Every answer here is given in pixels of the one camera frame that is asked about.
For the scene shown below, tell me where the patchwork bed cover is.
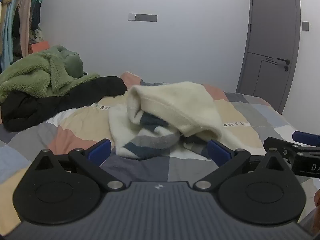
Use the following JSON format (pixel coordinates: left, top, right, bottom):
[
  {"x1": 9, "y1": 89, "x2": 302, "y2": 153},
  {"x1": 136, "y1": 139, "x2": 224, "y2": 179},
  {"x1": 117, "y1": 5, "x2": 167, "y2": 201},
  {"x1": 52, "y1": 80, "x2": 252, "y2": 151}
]
[{"x1": 0, "y1": 71, "x2": 320, "y2": 233}]

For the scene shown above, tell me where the light blue hanging garment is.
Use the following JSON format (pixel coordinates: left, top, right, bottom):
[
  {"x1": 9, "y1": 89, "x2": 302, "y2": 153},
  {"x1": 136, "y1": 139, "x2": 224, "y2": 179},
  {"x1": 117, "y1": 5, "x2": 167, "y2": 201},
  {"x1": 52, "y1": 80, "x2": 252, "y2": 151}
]
[{"x1": 0, "y1": 0, "x2": 22, "y2": 67}]

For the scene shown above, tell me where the white and grey wall panel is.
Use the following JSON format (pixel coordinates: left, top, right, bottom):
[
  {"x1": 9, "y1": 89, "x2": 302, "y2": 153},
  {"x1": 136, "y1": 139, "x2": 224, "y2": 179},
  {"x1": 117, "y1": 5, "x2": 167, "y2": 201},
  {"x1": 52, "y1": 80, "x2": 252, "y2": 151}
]
[{"x1": 128, "y1": 12, "x2": 158, "y2": 23}]

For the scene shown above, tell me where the grey door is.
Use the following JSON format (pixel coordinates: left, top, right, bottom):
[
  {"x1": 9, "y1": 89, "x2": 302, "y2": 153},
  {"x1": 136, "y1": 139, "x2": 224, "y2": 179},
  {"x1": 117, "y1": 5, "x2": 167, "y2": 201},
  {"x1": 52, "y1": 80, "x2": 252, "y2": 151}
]
[{"x1": 235, "y1": 0, "x2": 301, "y2": 115}]

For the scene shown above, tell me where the pink hanging garment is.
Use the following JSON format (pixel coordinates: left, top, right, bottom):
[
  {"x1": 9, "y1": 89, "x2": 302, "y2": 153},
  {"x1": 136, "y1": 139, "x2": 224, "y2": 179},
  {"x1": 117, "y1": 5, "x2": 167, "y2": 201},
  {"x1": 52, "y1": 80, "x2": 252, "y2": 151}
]
[{"x1": 17, "y1": 0, "x2": 36, "y2": 56}]

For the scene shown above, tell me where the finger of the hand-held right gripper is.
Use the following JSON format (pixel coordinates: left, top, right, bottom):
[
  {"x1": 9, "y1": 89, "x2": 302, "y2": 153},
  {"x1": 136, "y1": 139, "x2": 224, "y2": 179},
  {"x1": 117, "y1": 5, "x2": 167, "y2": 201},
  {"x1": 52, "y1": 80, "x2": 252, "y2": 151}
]
[
  {"x1": 292, "y1": 130, "x2": 320, "y2": 146},
  {"x1": 263, "y1": 136, "x2": 305, "y2": 159}
]

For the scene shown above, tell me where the green fleece jacket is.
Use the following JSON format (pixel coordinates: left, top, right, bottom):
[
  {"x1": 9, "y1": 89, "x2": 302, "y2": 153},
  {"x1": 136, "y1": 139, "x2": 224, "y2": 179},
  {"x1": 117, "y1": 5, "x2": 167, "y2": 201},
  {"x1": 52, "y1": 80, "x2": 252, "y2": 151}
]
[{"x1": 0, "y1": 45, "x2": 100, "y2": 103}]

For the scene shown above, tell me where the person's right hand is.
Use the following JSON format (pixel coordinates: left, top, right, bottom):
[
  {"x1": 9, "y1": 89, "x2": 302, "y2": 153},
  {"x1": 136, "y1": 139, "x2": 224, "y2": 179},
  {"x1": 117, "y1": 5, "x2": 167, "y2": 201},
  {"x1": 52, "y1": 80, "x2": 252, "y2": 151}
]
[{"x1": 313, "y1": 189, "x2": 320, "y2": 215}]

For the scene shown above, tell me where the cream striped fleece sweater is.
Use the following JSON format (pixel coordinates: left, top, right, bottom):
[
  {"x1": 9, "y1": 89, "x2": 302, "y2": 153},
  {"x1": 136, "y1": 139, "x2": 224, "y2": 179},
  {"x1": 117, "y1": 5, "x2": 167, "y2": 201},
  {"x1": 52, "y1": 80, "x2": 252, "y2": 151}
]
[{"x1": 109, "y1": 81, "x2": 240, "y2": 162}]

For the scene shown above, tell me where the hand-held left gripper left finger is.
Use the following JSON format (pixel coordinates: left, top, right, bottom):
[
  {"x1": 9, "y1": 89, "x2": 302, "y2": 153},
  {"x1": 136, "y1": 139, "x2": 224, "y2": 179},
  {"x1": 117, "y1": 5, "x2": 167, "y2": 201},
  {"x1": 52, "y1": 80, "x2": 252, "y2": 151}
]
[{"x1": 34, "y1": 139, "x2": 125, "y2": 190}]

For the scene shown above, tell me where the dark hanging garment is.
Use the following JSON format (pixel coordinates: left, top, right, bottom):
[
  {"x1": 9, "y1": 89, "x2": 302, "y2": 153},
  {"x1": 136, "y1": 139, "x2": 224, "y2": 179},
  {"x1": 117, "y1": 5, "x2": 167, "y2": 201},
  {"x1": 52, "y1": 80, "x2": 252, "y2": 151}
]
[{"x1": 31, "y1": 0, "x2": 42, "y2": 32}]

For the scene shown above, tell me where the orange box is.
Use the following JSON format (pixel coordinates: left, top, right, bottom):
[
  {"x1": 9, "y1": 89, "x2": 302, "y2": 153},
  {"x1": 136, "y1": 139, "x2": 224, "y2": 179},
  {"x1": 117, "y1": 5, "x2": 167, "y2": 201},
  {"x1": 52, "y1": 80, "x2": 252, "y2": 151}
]
[{"x1": 31, "y1": 41, "x2": 51, "y2": 54}]

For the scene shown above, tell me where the black jacket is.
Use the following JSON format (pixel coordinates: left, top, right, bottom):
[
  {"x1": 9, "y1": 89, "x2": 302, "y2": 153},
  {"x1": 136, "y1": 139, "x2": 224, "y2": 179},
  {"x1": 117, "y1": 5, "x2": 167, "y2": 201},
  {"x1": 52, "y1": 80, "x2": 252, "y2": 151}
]
[{"x1": 1, "y1": 76, "x2": 128, "y2": 132}]

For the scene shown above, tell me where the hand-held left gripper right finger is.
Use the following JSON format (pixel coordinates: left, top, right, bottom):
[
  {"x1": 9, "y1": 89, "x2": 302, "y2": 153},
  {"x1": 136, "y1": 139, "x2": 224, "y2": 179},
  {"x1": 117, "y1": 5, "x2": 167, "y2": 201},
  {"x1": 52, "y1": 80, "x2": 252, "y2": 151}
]
[{"x1": 195, "y1": 139, "x2": 292, "y2": 190}]

